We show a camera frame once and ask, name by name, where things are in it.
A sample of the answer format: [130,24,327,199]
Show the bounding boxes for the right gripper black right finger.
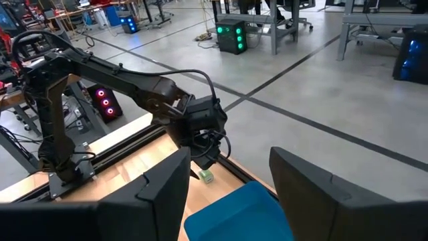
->
[269,146,428,241]

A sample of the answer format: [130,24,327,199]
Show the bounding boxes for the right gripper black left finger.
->
[96,146,192,241]

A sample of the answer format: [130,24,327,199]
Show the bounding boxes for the green and white charger plug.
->
[198,169,215,184]

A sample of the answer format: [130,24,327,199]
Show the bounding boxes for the grey office chair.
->
[279,0,316,31]

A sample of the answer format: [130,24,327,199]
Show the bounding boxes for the blue plastic bin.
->
[183,180,296,241]

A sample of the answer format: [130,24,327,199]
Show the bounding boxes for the black tower green lights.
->
[215,19,248,56]

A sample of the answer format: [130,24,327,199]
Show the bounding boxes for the black computer tower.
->
[87,84,124,124]
[119,15,138,34]

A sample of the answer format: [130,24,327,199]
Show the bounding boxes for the grey workbench wooden top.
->
[211,0,300,56]
[336,0,428,62]

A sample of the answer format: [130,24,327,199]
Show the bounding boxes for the black computer blue glow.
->
[392,28,428,85]

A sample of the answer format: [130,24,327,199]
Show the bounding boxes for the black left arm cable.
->
[11,29,219,101]

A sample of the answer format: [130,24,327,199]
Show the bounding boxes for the black table frame rail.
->
[13,123,280,204]

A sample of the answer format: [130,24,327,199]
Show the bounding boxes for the yellow cable coil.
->
[195,30,214,43]

